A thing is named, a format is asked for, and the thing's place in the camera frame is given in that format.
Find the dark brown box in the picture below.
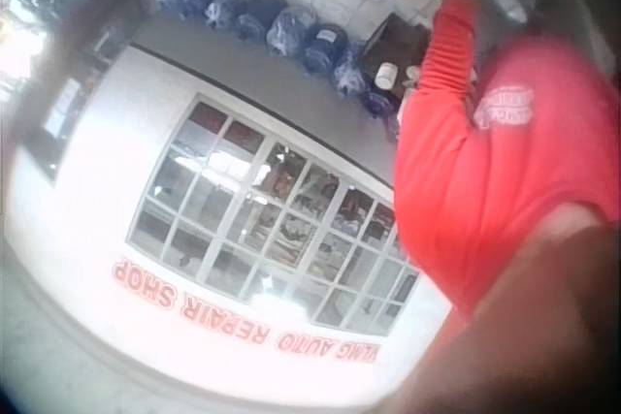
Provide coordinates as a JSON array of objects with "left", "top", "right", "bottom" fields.
[{"left": 357, "top": 11, "right": 434, "bottom": 101}]

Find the white jar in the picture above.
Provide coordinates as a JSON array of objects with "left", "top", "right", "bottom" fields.
[{"left": 375, "top": 62, "right": 400, "bottom": 89}]

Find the row of blue wrapped bundles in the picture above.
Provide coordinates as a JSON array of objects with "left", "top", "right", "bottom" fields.
[{"left": 155, "top": 0, "right": 402, "bottom": 143}]

